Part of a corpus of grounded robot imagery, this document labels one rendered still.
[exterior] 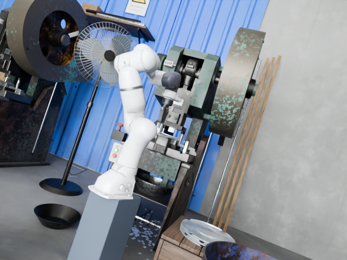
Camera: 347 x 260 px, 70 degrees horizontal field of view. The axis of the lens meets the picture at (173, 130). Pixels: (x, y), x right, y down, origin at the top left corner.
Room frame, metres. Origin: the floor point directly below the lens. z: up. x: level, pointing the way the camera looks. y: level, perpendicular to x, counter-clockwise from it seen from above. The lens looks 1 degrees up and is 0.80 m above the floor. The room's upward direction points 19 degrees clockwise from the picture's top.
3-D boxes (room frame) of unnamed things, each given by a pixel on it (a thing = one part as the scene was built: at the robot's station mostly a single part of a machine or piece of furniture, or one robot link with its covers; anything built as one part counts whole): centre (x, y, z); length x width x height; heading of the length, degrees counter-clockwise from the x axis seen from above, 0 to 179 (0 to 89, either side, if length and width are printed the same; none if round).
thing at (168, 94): (1.67, 0.08, 1.05); 0.13 x 0.12 x 0.05; 75
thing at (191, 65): (2.01, 0.01, 1.27); 0.21 x 0.12 x 0.34; 166
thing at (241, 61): (2.03, -0.34, 1.33); 1.03 x 0.28 x 0.82; 166
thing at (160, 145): (1.84, 0.05, 0.72); 0.25 x 0.14 x 0.14; 166
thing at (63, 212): (1.67, 0.55, 0.04); 0.30 x 0.30 x 0.07
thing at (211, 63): (2.15, -0.02, 0.83); 0.79 x 0.43 x 1.34; 166
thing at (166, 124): (2.02, 0.01, 0.86); 0.20 x 0.16 x 0.05; 76
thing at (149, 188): (2.01, 0.01, 0.36); 0.34 x 0.34 x 0.10
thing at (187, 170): (2.08, -0.28, 0.45); 0.92 x 0.12 x 0.90; 166
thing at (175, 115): (1.97, 0.02, 1.04); 0.17 x 0.15 x 0.30; 166
